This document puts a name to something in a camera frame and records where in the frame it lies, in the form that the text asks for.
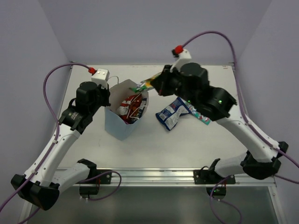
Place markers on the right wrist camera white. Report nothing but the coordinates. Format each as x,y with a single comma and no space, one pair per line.
182,56

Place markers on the red snack mix bag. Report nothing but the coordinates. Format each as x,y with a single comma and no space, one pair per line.
129,108

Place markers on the dark blue snack bar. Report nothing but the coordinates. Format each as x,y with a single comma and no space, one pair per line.
139,112

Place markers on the yellow green Fox's candy bag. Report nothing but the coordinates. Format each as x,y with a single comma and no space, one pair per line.
145,84

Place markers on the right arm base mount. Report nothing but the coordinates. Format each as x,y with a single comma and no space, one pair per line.
210,179

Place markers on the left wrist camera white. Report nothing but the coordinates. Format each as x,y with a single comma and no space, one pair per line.
101,77

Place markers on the aluminium front rail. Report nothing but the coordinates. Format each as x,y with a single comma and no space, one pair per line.
178,177

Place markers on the light blue paper bag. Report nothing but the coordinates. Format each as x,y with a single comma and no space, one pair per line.
114,125

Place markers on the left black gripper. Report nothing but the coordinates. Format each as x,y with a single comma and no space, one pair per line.
105,95

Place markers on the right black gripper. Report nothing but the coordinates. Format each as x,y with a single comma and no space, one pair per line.
160,83

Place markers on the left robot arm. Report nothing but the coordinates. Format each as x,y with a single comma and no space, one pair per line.
39,185

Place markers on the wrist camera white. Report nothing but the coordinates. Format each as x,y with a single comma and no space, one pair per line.
182,56
101,77

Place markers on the blue white snack bag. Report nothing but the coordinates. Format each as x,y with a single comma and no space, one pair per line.
171,114

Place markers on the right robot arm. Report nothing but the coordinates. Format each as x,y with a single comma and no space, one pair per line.
261,160

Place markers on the green mint candy bag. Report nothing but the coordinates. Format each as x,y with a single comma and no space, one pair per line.
196,114

